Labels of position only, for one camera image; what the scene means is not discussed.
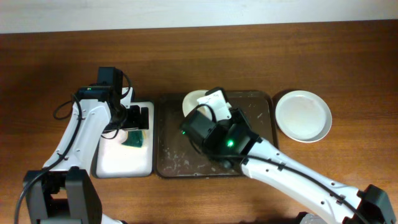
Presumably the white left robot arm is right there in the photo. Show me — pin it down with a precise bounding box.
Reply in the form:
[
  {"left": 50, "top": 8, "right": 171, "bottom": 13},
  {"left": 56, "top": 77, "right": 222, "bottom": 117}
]
[{"left": 21, "top": 85, "right": 155, "bottom": 223}]

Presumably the cream white plate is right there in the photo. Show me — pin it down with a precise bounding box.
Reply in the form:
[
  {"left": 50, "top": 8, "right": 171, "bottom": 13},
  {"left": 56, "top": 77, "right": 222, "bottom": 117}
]
[{"left": 182, "top": 90, "right": 207, "bottom": 117}]

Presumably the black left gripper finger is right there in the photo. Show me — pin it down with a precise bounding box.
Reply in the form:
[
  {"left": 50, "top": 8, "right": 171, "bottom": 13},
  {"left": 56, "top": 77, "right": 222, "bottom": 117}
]
[
  {"left": 140, "top": 107, "right": 149, "bottom": 129},
  {"left": 127, "top": 105, "right": 141, "bottom": 129}
]

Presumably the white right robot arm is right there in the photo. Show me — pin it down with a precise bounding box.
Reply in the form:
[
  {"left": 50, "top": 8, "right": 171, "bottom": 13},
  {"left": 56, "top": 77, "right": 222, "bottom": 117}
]
[{"left": 180, "top": 110, "right": 397, "bottom": 224}]

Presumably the brown plastic tray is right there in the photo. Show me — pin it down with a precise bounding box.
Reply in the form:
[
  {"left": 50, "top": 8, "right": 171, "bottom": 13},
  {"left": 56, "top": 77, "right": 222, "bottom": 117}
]
[{"left": 154, "top": 90, "right": 279, "bottom": 179}]

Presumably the white tray with black rim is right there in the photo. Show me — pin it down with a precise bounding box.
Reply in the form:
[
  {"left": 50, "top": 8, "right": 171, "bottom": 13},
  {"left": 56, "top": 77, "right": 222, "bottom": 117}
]
[{"left": 91, "top": 101, "right": 155, "bottom": 179}]

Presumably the green yellow sponge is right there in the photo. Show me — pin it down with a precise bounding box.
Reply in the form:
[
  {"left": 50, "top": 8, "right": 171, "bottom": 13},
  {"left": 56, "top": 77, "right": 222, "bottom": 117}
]
[{"left": 122, "top": 131, "right": 144, "bottom": 148}]

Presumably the pale green plate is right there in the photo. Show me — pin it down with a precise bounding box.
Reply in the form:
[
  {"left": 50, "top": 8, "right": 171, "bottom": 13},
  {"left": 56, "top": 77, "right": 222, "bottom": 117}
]
[{"left": 275, "top": 90, "right": 333, "bottom": 143}]

